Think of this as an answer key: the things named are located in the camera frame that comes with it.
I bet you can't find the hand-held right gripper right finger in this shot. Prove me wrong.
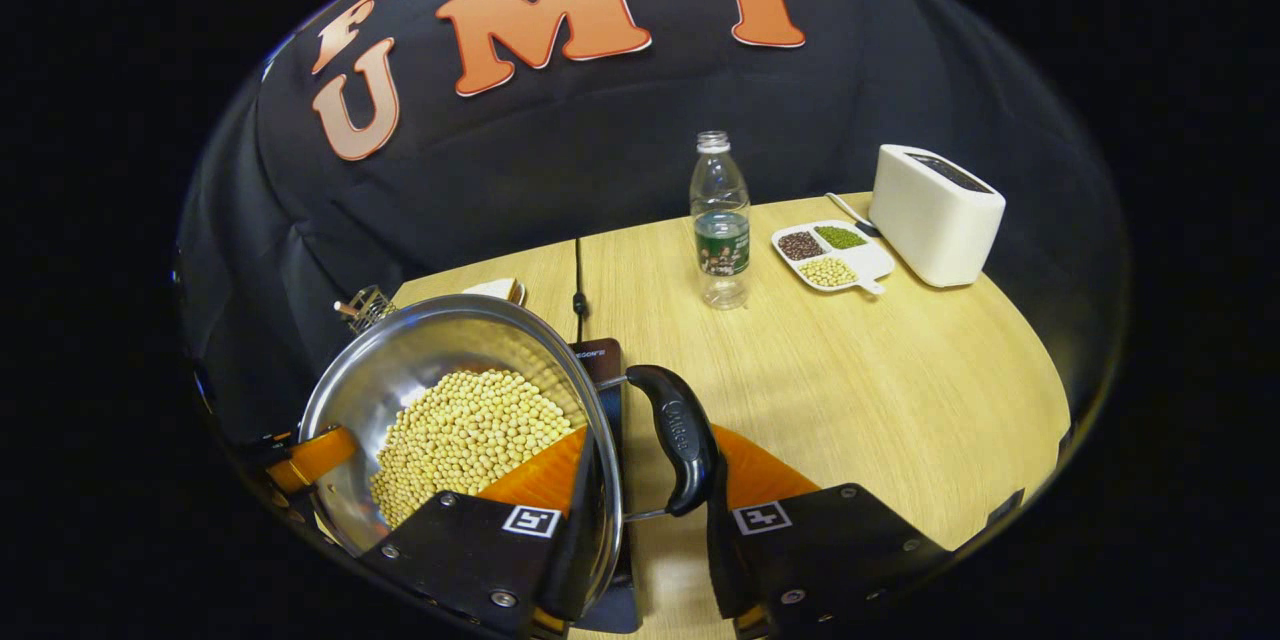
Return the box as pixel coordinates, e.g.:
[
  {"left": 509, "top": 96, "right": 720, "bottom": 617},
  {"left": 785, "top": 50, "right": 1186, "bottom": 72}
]
[{"left": 703, "top": 423, "right": 953, "bottom": 639}]

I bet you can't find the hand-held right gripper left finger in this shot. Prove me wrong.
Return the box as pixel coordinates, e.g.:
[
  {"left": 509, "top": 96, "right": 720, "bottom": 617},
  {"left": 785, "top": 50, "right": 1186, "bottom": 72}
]
[{"left": 358, "top": 425, "right": 601, "bottom": 639}]

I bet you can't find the pile of soybeans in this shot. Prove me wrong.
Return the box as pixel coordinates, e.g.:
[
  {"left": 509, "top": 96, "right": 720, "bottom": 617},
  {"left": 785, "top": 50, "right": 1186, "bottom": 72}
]
[{"left": 368, "top": 369, "right": 579, "bottom": 528}]

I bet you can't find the steel pot with black handle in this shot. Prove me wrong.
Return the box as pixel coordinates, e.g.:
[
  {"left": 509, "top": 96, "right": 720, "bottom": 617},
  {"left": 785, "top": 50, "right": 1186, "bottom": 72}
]
[{"left": 297, "top": 294, "right": 721, "bottom": 621}]

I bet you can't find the black induction cooktop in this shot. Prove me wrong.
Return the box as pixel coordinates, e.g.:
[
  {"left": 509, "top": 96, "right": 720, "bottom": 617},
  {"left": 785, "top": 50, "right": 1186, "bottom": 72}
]
[{"left": 568, "top": 338, "right": 646, "bottom": 635}]

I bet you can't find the white sandwich with lettuce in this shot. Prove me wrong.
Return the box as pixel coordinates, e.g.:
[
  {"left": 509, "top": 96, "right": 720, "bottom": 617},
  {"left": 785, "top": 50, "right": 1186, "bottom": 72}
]
[{"left": 462, "top": 277, "right": 528, "bottom": 308}]

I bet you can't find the clear plastic water bottle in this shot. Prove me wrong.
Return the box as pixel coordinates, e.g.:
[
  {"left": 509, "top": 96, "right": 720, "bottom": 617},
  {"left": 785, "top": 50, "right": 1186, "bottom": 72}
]
[{"left": 689, "top": 130, "right": 752, "bottom": 311}]

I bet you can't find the white divided bean dish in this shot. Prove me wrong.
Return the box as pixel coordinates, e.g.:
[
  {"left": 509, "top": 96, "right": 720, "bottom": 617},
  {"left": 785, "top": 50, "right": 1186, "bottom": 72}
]
[{"left": 770, "top": 220, "right": 897, "bottom": 297}]

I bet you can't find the white toaster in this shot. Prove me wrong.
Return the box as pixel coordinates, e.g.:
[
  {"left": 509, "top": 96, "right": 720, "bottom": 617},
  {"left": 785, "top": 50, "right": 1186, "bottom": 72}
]
[{"left": 868, "top": 144, "right": 1007, "bottom": 289}]

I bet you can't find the small metal wire rack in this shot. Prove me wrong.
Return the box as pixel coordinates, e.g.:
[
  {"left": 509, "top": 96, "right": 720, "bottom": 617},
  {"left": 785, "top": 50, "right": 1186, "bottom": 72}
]
[{"left": 334, "top": 285, "right": 398, "bottom": 336}]

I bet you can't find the black power cable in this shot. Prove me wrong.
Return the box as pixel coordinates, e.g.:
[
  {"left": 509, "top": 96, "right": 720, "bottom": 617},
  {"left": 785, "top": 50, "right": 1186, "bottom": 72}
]
[{"left": 572, "top": 238, "right": 589, "bottom": 346}]

